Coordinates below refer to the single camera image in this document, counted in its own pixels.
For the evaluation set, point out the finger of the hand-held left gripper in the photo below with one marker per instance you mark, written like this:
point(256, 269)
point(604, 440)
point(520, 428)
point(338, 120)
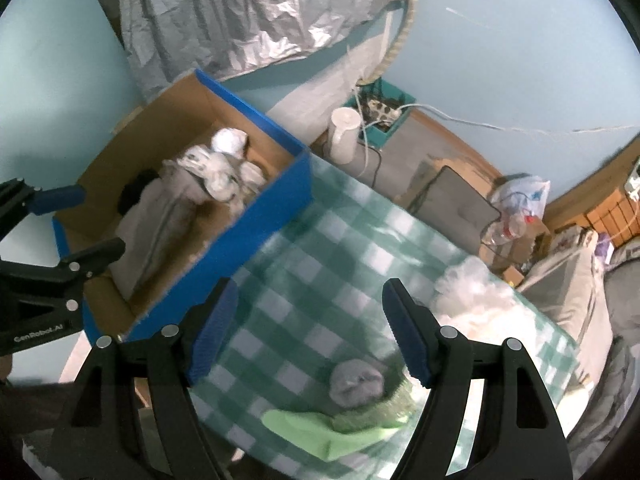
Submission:
point(55, 199)
point(95, 256)

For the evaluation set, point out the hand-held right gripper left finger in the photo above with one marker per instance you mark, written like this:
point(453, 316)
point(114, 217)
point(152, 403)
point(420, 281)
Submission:
point(215, 330)

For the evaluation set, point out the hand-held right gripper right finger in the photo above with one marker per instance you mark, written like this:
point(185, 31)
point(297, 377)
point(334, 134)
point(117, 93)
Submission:
point(407, 335)

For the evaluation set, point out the grey knitted cloth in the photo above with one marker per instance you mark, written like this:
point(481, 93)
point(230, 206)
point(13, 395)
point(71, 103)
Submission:
point(155, 230)

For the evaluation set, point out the grey sock ball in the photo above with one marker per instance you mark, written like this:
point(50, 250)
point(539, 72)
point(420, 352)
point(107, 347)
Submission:
point(355, 382)

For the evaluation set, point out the black sock ball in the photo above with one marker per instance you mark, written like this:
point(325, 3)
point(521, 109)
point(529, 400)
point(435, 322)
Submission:
point(135, 192)

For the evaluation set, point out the blue-edged cardboard box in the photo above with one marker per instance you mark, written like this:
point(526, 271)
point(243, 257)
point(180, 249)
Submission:
point(250, 240)

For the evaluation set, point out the striped white sock ball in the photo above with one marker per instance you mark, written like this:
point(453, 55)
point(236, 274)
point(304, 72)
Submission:
point(194, 160)

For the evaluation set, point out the patterned white sock ball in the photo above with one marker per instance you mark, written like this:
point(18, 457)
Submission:
point(254, 176)

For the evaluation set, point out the green knitted cloth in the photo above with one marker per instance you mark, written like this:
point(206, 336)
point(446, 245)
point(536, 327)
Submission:
point(395, 405)

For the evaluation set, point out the white mesh bath pouf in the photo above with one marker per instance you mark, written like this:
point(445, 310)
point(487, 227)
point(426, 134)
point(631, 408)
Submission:
point(480, 300)

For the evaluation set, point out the green checkered tablecloth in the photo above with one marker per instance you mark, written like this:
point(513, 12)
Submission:
point(325, 260)

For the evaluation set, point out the grey seat cushion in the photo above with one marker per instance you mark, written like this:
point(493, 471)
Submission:
point(455, 210)

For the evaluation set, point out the light green cloth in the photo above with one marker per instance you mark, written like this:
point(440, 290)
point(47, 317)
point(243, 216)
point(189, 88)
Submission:
point(310, 430)

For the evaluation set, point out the small brown cardboard box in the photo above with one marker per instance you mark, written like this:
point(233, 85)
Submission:
point(525, 255)

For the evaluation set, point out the clear plastic bottle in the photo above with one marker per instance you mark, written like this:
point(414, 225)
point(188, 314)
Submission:
point(505, 230)

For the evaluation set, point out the beige pillow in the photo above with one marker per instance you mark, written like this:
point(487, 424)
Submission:
point(570, 295)

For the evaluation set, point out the white plastic bag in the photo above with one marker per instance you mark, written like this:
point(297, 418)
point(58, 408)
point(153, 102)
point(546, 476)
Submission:
point(522, 197)

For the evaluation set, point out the teal plastic crate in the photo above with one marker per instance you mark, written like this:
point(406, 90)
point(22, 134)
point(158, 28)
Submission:
point(385, 135)

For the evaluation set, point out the white kettle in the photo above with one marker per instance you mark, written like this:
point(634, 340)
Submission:
point(344, 135)

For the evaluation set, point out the grey blanket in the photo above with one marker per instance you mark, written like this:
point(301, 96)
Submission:
point(620, 360)

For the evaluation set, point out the purple packet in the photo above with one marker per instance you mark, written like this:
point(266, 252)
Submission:
point(605, 247)

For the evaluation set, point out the white power strip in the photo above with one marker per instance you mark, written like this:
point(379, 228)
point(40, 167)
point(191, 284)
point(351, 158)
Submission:
point(382, 108)

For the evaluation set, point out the wooden headboard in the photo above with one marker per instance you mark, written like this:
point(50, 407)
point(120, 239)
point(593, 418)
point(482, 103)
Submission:
point(610, 220)

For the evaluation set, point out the silver foil curtain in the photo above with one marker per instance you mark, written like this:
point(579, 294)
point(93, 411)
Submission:
point(225, 10)

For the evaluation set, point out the white charger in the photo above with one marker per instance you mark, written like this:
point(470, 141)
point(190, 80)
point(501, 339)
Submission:
point(634, 180)

